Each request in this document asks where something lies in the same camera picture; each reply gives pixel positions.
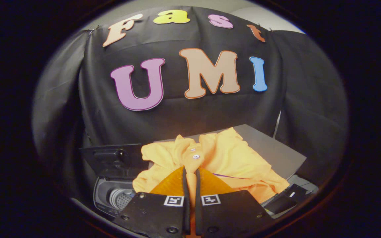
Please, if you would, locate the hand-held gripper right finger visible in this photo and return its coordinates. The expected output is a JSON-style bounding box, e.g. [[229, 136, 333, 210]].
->
[[194, 167, 275, 237]]

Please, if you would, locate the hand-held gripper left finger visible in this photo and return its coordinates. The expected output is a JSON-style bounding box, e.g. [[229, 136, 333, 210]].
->
[[113, 165, 191, 238]]

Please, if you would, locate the orange shirt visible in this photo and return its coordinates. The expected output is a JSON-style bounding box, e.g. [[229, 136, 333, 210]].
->
[[133, 127, 290, 238]]

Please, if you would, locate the black box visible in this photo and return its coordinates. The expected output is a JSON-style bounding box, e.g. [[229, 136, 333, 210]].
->
[[263, 183, 307, 215]]

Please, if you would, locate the beige cabinet with dark frame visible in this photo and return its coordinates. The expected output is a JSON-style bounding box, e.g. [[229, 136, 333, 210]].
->
[[148, 124, 307, 218]]

